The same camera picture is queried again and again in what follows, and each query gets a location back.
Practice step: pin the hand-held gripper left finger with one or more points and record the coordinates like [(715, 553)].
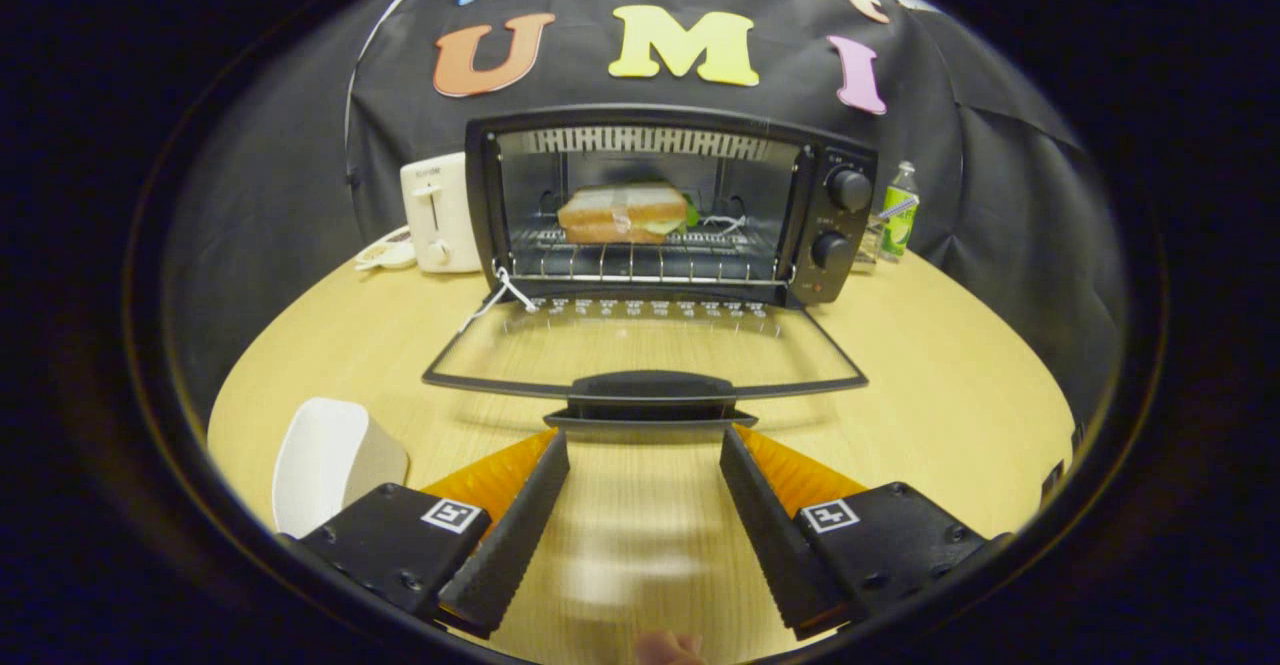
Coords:
[(520, 535)]

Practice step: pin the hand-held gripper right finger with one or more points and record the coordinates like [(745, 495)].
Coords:
[(780, 545)]

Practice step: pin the black toaster oven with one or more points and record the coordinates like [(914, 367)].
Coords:
[(845, 235)]

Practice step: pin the toasted sandwich with lettuce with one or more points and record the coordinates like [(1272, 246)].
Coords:
[(620, 210)]

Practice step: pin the white pop-up toaster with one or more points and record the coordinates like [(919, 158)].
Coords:
[(455, 235)]

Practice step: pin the white rectangular plate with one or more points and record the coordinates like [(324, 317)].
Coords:
[(330, 460)]

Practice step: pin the small patterned dish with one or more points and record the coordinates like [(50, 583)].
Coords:
[(385, 255)]

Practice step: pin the clear glass jar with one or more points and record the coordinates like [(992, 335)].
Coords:
[(868, 245)]

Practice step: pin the green label plastic bottle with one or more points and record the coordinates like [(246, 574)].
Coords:
[(897, 230)]

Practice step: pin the black backdrop cloth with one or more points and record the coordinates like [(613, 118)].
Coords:
[(1000, 195)]

